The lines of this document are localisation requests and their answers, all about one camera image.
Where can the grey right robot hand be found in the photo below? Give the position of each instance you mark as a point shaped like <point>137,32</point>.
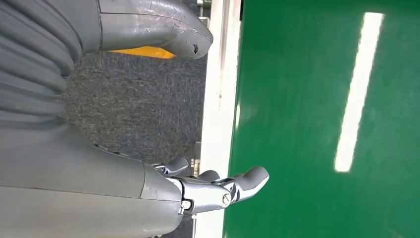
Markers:
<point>82,190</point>

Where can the yellow floor object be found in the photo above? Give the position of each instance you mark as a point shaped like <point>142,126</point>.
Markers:
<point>147,52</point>

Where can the green belt conveyor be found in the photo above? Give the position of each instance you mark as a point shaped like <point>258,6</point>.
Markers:
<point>295,131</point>

